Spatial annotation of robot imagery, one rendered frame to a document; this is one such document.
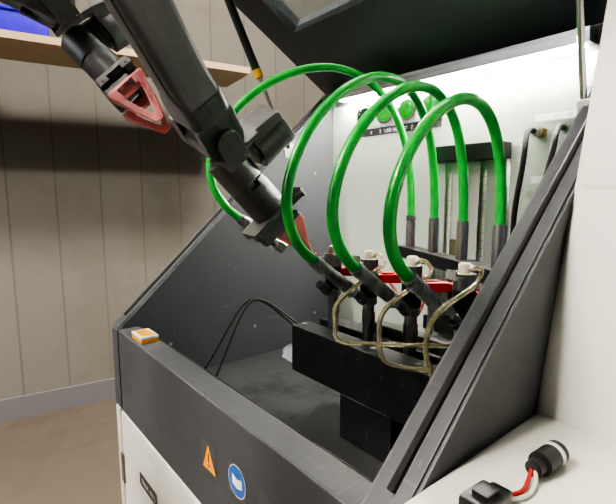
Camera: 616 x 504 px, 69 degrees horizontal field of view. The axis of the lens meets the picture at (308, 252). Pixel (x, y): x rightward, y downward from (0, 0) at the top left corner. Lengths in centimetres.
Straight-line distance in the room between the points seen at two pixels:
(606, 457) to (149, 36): 56
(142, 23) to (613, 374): 55
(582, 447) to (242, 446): 33
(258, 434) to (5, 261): 239
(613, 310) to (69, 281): 261
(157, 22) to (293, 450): 44
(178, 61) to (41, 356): 249
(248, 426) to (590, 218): 41
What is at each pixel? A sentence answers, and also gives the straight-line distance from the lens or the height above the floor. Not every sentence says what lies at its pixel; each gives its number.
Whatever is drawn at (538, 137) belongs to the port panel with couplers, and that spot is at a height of 129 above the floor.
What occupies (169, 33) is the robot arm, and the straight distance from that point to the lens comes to 52.
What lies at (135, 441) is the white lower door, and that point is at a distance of 92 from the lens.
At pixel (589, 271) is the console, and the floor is 112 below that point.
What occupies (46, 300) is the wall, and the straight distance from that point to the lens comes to 282.
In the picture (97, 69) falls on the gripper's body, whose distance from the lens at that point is 83.
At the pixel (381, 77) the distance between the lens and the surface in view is 70.
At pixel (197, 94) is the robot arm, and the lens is 55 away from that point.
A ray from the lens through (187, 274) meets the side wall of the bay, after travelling 94.
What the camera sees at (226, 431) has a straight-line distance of 56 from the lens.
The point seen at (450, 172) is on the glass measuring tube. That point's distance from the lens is 91.
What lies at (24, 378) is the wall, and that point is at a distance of 294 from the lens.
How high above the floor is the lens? 120
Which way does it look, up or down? 7 degrees down
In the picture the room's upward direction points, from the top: straight up
